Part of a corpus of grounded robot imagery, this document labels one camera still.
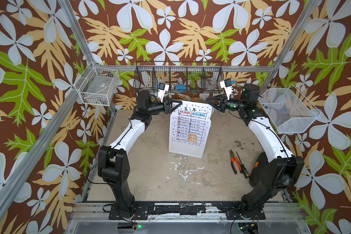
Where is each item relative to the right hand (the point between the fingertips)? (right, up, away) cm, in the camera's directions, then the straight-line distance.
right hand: (207, 101), depth 71 cm
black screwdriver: (+27, -40, +15) cm, 51 cm away
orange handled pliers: (+22, -34, +22) cm, 46 cm away
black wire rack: (-12, +21, +28) cm, 37 cm away
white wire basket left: (-63, +12, +15) cm, 66 cm away
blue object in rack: (-12, +12, +24) cm, 29 cm away
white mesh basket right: (+50, -5, +10) cm, 51 cm away
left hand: (-13, 0, +3) cm, 13 cm away
